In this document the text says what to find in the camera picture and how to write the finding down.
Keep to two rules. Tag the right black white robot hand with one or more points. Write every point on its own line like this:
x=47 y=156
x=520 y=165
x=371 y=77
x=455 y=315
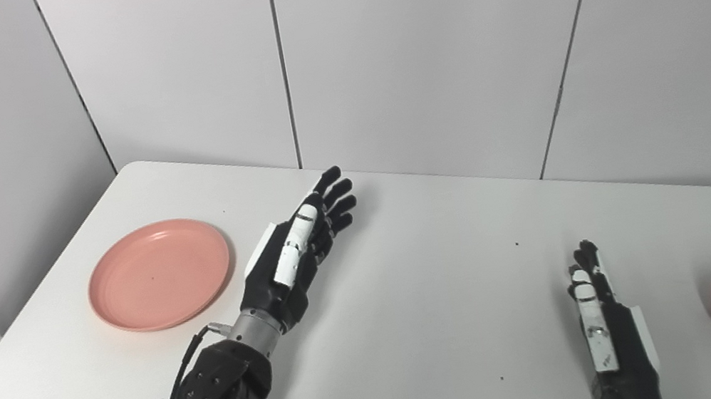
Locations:
x=630 y=348

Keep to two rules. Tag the pink round plate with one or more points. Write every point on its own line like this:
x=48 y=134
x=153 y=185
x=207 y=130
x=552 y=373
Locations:
x=159 y=276

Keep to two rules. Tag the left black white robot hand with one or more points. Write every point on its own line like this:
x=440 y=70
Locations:
x=269 y=290

